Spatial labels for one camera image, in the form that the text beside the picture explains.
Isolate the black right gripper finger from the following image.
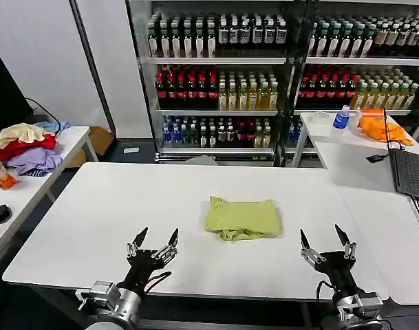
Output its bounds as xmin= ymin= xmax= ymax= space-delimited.
xmin=334 ymin=223 xmax=358 ymax=260
xmin=299 ymin=228 xmax=326 ymax=266

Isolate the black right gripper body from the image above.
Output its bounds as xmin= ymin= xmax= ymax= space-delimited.
xmin=315 ymin=250 xmax=360 ymax=301

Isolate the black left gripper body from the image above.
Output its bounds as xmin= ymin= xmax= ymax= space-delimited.
xmin=118 ymin=249 xmax=169 ymax=295

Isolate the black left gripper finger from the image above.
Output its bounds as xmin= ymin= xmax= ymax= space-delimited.
xmin=126 ymin=226 xmax=149 ymax=259
xmin=150 ymin=227 xmax=180 ymax=261

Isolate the light green shirt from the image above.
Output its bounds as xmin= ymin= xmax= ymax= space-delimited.
xmin=203 ymin=195 xmax=284 ymax=242

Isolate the white side table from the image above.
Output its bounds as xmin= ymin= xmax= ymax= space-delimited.
xmin=0 ymin=125 xmax=100 ymax=272
xmin=290 ymin=111 xmax=419 ymax=207

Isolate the grey rounded object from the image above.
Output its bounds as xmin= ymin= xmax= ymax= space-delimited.
xmin=184 ymin=155 xmax=219 ymax=167

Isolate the dark grey laptop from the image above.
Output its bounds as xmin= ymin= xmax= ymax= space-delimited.
xmin=383 ymin=107 xmax=419 ymax=203

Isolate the brown cardboard box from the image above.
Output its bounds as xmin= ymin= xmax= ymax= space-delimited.
xmin=66 ymin=126 xmax=115 ymax=168

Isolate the orange cloth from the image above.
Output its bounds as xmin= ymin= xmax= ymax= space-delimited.
xmin=356 ymin=108 xmax=415 ymax=146

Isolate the water bottle blue label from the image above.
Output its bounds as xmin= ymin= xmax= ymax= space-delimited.
xmin=328 ymin=105 xmax=352 ymax=142

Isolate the purple cloth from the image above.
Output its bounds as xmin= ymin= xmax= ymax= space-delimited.
xmin=5 ymin=146 xmax=64 ymax=177

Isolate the light blue cloth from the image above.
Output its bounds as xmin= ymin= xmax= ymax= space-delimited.
xmin=33 ymin=120 xmax=72 ymax=136

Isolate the red cloth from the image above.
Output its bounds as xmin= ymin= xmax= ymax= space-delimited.
xmin=0 ymin=134 xmax=57 ymax=162

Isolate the metal shelf with bottles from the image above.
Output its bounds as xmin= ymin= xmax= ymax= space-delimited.
xmin=125 ymin=0 xmax=301 ymax=166
xmin=287 ymin=0 xmax=419 ymax=156

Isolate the cream cloth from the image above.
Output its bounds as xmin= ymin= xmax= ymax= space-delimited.
xmin=0 ymin=122 xmax=46 ymax=149

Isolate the black computer monitor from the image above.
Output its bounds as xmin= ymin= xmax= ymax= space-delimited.
xmin=0 ymin=57 xmax=35 ymax=149

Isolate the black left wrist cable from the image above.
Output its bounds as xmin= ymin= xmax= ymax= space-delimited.
xmin=142 ymin=270 xmax=173 ymax=296

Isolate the black monitor cable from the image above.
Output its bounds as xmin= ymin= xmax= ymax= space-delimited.
xmin=25 ymin=96 xmax=63 ymax=137

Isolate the dark partition post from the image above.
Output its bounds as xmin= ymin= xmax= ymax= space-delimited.
xmin=69 ymin=0 xmax=118 ymax=139

